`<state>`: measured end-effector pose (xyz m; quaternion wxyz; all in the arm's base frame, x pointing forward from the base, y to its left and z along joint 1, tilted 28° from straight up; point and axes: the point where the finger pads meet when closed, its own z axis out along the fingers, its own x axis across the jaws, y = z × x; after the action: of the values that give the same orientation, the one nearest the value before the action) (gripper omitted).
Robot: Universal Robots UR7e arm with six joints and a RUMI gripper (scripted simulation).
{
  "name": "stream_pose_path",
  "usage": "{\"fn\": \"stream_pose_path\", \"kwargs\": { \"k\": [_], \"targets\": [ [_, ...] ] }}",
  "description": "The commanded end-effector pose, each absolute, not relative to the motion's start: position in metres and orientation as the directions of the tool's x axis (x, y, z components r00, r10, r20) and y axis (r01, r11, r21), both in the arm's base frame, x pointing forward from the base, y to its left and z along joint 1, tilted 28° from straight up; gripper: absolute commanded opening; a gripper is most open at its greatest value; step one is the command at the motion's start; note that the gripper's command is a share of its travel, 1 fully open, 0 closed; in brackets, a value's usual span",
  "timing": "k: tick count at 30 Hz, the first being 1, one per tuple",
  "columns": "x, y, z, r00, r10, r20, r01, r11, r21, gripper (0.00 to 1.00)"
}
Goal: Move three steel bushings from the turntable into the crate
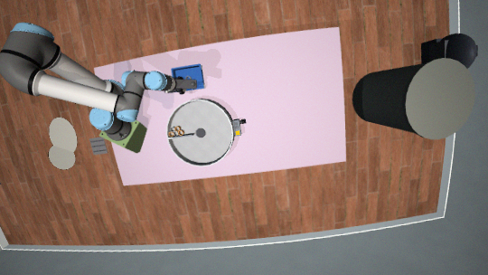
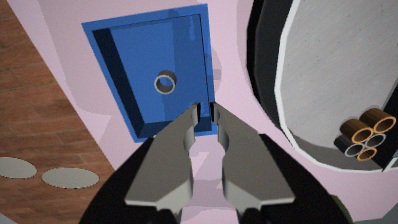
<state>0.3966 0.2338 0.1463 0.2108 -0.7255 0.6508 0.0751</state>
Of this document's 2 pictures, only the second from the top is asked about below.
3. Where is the steel bushing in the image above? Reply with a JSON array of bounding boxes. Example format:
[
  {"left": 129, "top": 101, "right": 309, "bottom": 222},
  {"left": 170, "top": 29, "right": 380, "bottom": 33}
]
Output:
[
  {"left": 154, "top": 70, "right": 177, "bottom": 94},
  {"left": 362, "top": 132, "right": 386, "bottom": 148},
  {"left": 334, "top": 134, "right": 365, "bottom": 157}
]

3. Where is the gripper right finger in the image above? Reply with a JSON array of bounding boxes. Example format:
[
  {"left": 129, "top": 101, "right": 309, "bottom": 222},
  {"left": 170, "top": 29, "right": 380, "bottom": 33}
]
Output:
[{"left": 210, "top": 101, "right": 350, "bottom": 224}]

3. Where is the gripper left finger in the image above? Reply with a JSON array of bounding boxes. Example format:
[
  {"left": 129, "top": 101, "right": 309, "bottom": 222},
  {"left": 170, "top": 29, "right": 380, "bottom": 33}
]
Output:
[{"left": 78, "top": 102, "right": 201, "bottom": 224}]

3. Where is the bronze bushing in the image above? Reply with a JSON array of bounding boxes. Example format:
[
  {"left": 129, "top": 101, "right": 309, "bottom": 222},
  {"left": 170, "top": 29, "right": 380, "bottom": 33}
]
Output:
[
  {"left": 354, "top": 147, "right": 377, "bottom": 161},
  {"left": 340, "top": 119, "right": 373, "bottom": 143},
  {"left": 359, "top": 108, "right": 396, "bottom": 134}
]

